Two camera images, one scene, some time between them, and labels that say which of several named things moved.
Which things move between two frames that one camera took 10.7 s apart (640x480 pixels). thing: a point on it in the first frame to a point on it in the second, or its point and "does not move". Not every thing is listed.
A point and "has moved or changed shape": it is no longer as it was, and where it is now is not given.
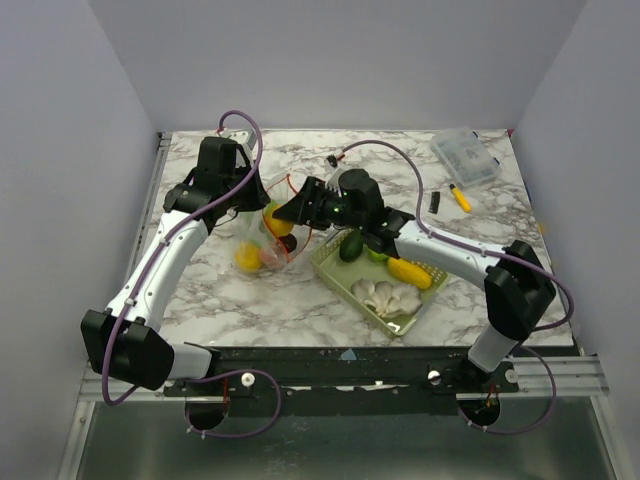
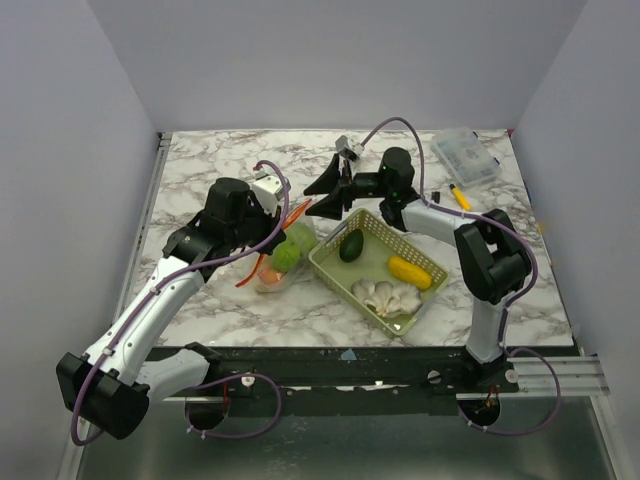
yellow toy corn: (413, 274) does not move
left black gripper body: (241, 174) to (256, 225)
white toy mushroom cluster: (385, 299) does not move
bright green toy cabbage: (378, 257) to (285, 256)
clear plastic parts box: (466, 157) does not move
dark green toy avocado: (352, 245) does not move
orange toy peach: (270, 257) to (270, 277)
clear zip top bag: (266, 243) has moved or changed shape
